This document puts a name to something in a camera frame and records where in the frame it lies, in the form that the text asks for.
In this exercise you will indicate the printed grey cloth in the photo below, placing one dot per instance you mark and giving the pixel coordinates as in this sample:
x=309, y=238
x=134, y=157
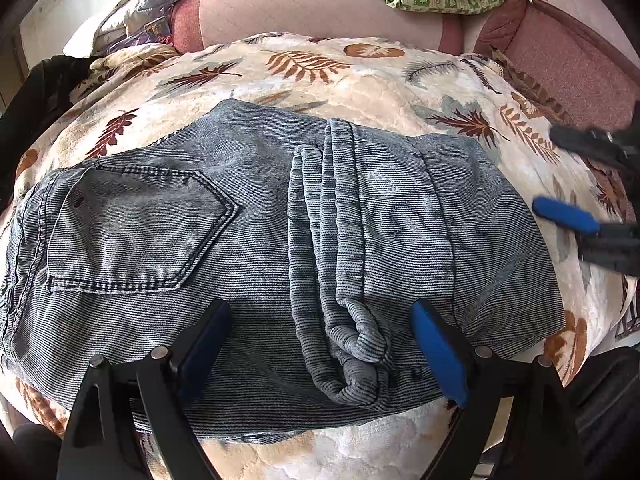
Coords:
x=630, y=315

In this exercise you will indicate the blue denim pants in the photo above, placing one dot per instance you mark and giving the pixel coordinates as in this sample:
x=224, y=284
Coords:
x=150, y=210

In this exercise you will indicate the white pillow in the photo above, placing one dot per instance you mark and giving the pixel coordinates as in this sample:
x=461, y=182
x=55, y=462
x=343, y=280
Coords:
x=85, y=40

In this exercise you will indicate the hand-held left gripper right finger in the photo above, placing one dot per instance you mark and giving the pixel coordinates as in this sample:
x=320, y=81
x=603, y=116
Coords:
x=440, y=355

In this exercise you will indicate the leaf-print cream blanket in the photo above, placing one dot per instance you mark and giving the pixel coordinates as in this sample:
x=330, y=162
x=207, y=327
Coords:
x=375, y=75

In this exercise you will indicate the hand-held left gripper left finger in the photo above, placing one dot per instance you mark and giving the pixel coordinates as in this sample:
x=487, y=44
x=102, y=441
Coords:
x=202, y=355

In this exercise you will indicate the pink upholstered sofa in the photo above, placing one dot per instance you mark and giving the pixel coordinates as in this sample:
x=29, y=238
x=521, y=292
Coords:
x=300, y=10

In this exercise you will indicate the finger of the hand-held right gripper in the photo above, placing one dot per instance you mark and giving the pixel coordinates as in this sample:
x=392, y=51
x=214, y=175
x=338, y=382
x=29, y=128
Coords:
x=565, y=212
x=580, y=140

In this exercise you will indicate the dark jacket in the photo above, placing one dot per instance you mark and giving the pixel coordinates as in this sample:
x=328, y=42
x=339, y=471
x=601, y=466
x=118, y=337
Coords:
x=40, y=90

